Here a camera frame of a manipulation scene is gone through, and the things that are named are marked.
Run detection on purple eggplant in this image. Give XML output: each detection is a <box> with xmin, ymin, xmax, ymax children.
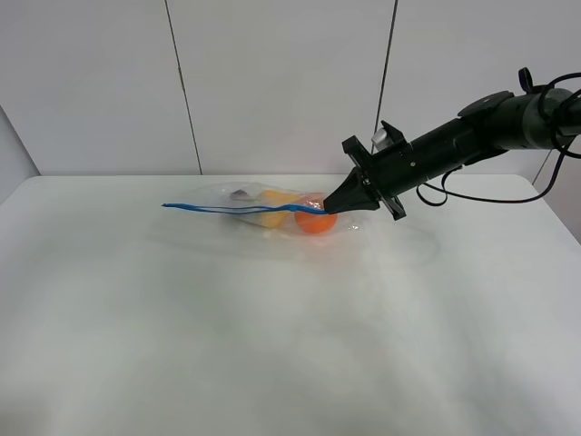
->
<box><xmin>229</xmin><ymin>190</ymin><xmax>254</xmax><ymax>202</ymax></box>

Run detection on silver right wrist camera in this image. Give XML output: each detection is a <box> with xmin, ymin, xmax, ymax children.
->
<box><xmin>371</xmin><ymin>128</ymin><xmax>392</xmax><ymax>152</ymax></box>

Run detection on clear zip bag blue zipper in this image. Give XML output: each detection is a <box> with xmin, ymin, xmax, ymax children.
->
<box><xmin>160</xmin><ymin>182</ymin><xmax>364</xmax><ymax>240</ymax></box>

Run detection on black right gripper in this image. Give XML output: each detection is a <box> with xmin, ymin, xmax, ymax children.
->
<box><xmin>323</xmin><ymin>121</ymin><xmax>409</xmax><ymax>221</ymax></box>

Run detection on yellow pear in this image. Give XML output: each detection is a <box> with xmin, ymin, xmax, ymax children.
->
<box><xmin>259</xmin><ymin>189</ymin><xmax>300</xmax><ymax>228</ymax></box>

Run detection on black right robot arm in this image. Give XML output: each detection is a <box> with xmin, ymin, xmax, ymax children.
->
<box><xmin>323</xmin><ymin>88</ymin><xmax>580</xmax><ymax>220</ymax></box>

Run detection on orange fruit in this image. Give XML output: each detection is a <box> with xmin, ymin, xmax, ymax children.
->
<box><xmin>294</xmin><ymin>194</ymin><xmax>338</xmax><ymax>234</ymax></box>

